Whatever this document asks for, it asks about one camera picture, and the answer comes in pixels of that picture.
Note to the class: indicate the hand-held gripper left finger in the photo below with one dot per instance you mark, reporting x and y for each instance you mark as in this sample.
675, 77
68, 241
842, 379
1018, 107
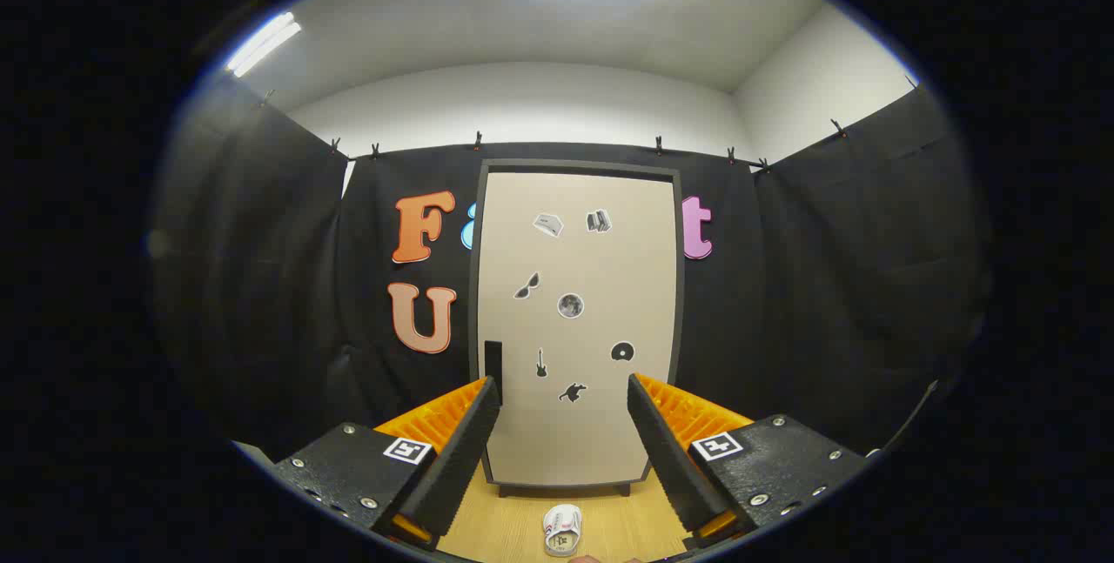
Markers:
461, 459

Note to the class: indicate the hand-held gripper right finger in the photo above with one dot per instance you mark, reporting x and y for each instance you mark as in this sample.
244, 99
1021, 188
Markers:
666, 459

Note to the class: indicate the white canvas shoe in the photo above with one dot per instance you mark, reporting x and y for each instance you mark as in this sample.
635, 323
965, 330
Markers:
561, 528

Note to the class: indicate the dark grey shoe cabinet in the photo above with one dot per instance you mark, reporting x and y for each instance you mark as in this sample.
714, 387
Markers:
576, 165

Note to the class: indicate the black backdrop cloth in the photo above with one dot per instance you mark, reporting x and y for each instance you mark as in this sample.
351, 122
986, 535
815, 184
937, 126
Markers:
244, 284

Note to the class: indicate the row of black clips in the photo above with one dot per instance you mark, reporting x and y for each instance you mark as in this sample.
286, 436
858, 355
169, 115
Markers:
659, 145

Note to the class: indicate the narrow ceiling light panel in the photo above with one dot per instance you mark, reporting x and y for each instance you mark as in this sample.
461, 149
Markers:
263, 43

